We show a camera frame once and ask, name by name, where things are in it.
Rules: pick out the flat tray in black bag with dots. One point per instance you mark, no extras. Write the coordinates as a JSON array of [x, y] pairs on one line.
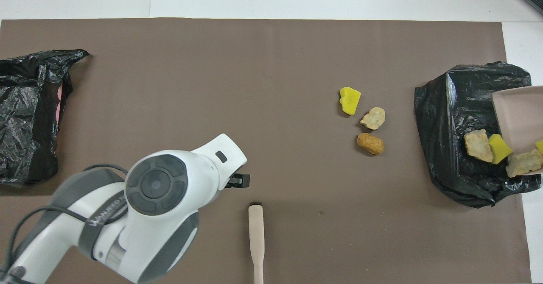
[[449, 127]]

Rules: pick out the pale round cracker piece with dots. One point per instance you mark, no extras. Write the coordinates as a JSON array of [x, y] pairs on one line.
[[374, 118]]

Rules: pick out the small croissant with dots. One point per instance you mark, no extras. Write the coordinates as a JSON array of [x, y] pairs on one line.
[[524, 163]]

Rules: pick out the pink bin in black bag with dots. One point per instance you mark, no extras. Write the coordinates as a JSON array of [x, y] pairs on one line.
[[25, 114]]

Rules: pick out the pale square bread piece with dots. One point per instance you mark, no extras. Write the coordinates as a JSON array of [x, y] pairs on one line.
[[477, 145]]

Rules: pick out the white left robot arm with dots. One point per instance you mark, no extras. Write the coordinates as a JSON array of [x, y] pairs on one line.
[[157, 186]]

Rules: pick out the yellow sponge wedge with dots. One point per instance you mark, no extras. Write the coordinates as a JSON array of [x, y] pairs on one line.
[[500, 148]]

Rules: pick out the beige hand brush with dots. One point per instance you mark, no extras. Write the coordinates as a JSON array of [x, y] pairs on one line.
[[256, 233]]

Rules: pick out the notched yellow sponge piece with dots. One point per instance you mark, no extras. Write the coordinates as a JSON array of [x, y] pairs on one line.
[[540, 147]]

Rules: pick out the beige plastic dustpan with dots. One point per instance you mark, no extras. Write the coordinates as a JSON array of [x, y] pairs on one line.
[[522, 114]]

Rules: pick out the brown nugget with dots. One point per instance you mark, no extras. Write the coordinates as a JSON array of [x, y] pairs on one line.
[[370, 143]]

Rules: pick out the brown paper table mat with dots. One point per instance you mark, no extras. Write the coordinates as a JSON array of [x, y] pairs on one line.
[[254, 84]]

